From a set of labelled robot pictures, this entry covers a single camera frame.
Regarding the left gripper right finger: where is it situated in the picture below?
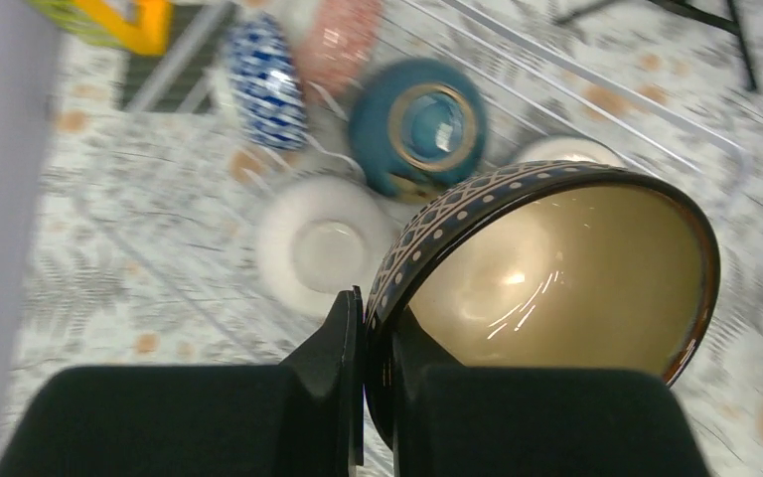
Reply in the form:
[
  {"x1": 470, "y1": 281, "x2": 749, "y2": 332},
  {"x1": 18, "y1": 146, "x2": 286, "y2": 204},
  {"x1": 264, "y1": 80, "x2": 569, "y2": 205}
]
[{"x1": 391, "y1": 309, "x2": 461, "y2": 476}]

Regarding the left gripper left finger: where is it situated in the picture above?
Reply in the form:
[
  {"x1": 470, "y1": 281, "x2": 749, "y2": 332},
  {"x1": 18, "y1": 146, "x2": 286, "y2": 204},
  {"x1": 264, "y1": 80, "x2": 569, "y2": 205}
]
[{"x1": 281, "y1": 286, "x2": 365, "y2": 476}]

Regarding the dark patterned bowl tan inside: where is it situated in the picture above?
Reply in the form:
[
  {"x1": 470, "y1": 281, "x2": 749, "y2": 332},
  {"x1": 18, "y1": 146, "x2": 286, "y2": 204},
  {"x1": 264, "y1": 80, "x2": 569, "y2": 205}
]
[{"x1": 365, "y1": 160, "x2": 721, "y2": 444}]

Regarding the red orange patterned bowl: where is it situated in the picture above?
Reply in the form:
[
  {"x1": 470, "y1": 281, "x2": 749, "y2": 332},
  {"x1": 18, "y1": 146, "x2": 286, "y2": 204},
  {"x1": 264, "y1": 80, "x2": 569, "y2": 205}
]
[{"x1": 289, "y1": 1, "x2": 383, "y2": 103}]

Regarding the blue white zigzag bowl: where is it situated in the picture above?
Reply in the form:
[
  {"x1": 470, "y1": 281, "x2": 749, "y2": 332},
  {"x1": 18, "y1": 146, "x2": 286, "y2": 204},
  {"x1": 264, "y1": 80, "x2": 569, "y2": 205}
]
[{"x1": 221, "y1": 12, "x2": 308, "y2": 151}]

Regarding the white ribbed bowl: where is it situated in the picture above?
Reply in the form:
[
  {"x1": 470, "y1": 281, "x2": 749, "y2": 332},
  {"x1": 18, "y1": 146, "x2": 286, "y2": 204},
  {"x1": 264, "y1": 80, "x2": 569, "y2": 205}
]
[{"x1": 254, "y1": 175, "x2": 395, "y2": 317}]

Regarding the dark teal floral bowl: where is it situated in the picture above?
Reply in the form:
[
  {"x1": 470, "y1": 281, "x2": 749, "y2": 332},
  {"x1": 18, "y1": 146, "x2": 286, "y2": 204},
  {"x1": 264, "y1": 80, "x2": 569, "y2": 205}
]
[{"x1": 347, "y1": 58, "x2": 489, "y2": 203}]

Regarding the teal white spotted bowl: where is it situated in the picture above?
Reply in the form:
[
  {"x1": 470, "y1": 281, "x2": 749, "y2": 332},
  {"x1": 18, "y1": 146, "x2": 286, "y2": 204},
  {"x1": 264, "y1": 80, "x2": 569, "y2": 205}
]
[{"x1": 512, "y1": 134, "x2": 626, "y2": 167}]

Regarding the dark grey building plate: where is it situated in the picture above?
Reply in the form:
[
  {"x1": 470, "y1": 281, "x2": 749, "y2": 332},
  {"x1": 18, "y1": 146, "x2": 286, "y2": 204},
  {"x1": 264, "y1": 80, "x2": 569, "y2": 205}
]
[{"x1": 119, "y1": 1, "x2": 236, "y2": 114}]

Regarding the yellow toy block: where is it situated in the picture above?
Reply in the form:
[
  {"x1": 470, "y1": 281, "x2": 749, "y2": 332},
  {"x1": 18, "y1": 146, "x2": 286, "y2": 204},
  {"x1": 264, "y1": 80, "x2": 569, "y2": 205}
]
[{"x1": 73, "y1": 0, "x2": 174, "y2": 56}]

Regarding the lime green toy block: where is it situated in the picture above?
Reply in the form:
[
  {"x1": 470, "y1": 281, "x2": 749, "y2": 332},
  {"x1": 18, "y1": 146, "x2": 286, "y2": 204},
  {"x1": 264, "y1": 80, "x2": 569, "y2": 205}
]
[{"x1": 28, "y1": 0, "x2": 120, "y2": 48}]

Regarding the white wire dish rack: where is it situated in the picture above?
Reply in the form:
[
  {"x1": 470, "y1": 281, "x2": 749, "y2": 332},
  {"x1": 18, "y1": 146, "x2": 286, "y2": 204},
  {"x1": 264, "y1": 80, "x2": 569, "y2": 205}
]
[{"x1": 124, "y1": 0, "x2": 751, "y2": 219}]

